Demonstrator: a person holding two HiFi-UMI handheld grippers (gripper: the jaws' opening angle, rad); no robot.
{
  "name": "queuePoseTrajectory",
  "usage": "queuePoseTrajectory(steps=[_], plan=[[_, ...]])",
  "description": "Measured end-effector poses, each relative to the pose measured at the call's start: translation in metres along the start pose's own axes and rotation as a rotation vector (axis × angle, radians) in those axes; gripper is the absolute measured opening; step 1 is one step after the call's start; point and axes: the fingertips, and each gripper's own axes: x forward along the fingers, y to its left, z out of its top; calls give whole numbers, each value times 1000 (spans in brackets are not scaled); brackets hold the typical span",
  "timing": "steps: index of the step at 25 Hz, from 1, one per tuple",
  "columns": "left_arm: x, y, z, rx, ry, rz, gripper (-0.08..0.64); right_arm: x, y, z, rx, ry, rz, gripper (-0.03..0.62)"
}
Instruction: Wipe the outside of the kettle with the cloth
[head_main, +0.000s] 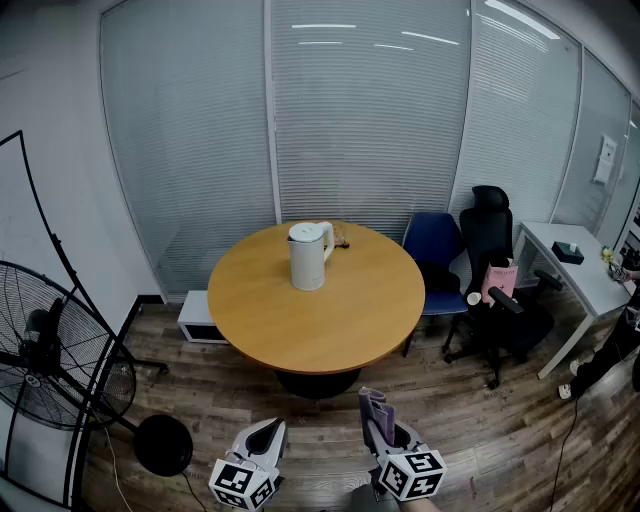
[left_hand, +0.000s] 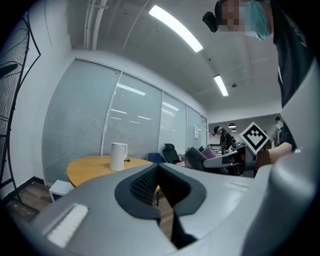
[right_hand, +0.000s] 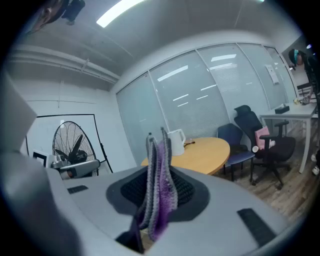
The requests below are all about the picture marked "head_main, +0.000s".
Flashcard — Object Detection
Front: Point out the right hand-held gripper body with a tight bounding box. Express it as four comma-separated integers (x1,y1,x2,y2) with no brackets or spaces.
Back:
368,439,448,503

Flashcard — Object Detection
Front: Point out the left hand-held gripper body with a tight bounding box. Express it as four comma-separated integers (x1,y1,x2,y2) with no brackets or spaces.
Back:
208,449,282,512

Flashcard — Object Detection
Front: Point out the purple and grey cloth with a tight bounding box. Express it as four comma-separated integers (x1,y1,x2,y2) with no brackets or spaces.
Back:
358,386,397,447

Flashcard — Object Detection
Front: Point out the white electric kettle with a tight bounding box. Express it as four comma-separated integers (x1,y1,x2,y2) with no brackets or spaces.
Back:
286,221,335,292

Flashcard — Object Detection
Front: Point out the black round table base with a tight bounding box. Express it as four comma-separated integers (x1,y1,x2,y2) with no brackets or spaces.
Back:
273,367,362,400

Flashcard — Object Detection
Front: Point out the white low cabinet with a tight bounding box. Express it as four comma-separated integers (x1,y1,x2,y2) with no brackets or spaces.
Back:
177,289,231,345

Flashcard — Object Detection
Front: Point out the black bag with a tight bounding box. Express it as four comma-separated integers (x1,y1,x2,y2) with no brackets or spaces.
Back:
414,259,461,295

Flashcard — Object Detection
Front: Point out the blue chair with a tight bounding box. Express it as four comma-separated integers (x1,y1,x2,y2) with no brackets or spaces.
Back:
401,211,471,359

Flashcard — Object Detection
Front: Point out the black office chair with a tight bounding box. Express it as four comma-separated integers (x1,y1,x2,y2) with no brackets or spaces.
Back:
442,184,564,391

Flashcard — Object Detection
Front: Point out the black floor fan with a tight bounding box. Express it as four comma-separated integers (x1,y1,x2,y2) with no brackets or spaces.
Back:
0,259,194,477

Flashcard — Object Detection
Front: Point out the white desk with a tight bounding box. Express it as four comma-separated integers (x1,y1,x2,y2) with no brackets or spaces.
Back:
512,221,636,380

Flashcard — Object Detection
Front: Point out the dark tissue box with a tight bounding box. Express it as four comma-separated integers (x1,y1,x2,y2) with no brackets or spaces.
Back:
551,241,585,265

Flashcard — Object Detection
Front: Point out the black floor cable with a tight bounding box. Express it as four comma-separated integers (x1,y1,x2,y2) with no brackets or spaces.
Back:
548,394,580,512

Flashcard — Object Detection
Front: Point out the white door handle plate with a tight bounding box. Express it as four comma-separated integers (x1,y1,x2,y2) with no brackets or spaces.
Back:
593,132,619,184

